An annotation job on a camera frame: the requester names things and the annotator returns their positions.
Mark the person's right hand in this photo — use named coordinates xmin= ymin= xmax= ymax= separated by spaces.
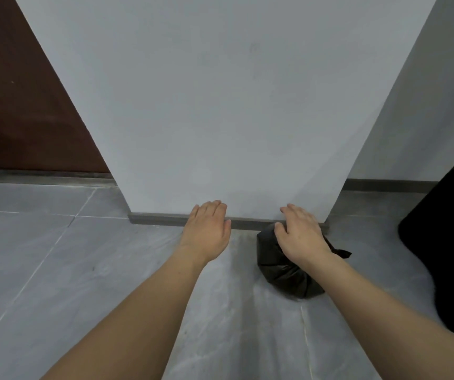
xmin=274 ymin=204 xmax=329 ymax=268

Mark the person's left hand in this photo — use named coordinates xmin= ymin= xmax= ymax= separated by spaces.
xmin=177 ymin=200 xmax=232 ymax=267

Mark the person's right forearm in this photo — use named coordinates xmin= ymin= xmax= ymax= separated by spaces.
xmin=304 ymin=249 xmax=454 ymax=380

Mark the person's left forearm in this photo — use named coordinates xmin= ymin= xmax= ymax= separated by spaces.
xmin=40 ymin=247 xmax=209 ymax=380

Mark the black plastic garbage bag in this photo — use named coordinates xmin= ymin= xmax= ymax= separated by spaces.
xmin=256 ymin=223 xmax=352 ymax=300

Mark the dark grey baseboard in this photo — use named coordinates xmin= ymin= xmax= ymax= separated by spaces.
xmin=342 ymin=178 xmax=440 ymax=193
xmin=128 ymin=212 xmax=327 ymax=231

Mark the grey stone door threshold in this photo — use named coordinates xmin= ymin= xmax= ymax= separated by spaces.
xmin=0 ymin=168 xmax=118 ymax=189

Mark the dark brown wooden door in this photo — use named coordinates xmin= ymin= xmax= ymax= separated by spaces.
xmin=0 ymin=0 xmax=113 ymax=174

